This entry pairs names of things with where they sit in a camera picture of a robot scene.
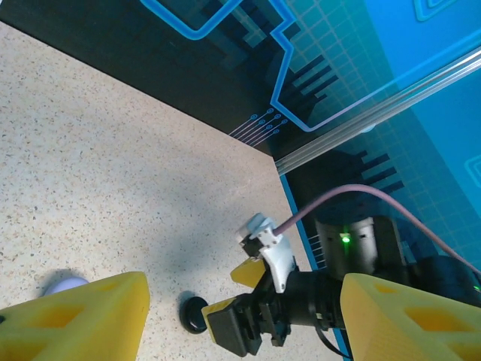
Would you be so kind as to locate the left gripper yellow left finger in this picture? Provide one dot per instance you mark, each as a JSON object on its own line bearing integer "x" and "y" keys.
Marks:
{"x": 75, "y": 327}

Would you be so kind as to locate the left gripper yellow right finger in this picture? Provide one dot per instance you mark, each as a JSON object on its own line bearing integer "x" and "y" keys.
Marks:
{"x": 406, "y": 331}

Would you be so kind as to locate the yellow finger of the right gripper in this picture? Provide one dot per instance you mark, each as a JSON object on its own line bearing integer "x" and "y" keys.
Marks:
{"x": 250, "y": 271}
{"x": 233, "y": 331}

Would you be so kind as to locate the purple earbud charging case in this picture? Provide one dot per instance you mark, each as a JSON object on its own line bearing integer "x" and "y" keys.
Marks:
{"x": 64, "y": 284}

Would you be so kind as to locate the black earbud charging case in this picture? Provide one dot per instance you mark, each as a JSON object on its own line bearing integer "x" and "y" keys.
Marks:
{"x": 189, "y": 316}

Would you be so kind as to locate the blue table edge strip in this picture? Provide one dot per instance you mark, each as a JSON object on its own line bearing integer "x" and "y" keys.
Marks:
{"x": 297, "y": 210}

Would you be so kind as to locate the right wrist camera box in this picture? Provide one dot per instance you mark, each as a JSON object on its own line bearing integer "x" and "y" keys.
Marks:
{"x": 278, "y": 259}

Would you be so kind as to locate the aluminium frame post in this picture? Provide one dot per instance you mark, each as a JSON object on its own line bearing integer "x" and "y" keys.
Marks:
{"x": 376, "y": 120}

